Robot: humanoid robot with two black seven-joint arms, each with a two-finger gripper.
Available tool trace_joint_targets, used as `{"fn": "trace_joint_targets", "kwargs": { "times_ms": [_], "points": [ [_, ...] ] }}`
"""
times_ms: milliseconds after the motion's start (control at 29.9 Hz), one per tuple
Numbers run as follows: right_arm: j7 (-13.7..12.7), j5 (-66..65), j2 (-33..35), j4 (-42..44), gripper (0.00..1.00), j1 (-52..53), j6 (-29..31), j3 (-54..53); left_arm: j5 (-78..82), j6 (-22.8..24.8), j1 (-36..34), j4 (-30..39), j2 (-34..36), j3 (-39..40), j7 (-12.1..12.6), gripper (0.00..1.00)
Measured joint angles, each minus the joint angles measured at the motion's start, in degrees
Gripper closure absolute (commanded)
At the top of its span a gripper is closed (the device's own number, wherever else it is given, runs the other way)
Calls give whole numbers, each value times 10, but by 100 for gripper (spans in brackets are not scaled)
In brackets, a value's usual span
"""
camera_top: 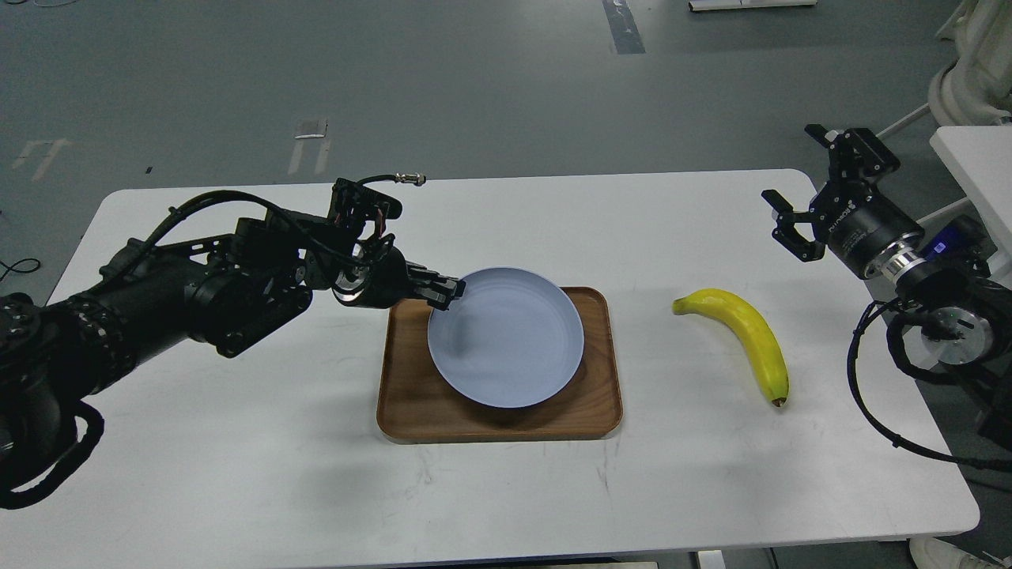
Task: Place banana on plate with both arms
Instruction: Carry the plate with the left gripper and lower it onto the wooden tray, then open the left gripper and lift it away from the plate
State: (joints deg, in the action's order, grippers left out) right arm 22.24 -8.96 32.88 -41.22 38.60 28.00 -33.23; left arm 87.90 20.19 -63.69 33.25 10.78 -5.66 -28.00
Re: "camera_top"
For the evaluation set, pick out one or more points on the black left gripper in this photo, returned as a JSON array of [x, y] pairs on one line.
[[390, 281]]

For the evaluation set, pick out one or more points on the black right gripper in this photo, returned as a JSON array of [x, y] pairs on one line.
[[849, 216]]

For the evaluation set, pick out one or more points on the light blue plate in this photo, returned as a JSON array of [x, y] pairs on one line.
[[512, 340]]

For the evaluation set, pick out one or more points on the yellow banana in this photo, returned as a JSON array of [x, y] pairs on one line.
[[761, 346]]

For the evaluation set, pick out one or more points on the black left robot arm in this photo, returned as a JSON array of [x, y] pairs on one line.
[[225, 268]]

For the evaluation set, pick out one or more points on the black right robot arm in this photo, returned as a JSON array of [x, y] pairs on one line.
[[949, 319]]

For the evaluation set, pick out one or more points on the brown wooden tray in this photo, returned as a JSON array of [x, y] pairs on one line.
[[416, 405]]

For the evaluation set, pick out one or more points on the white side table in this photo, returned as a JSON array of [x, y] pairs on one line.
[[979, 158]]

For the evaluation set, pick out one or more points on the white chair base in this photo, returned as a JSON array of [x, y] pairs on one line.
[[974, 90]]

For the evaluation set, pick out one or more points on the white shoe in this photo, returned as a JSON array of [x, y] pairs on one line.
[[927, 552]]

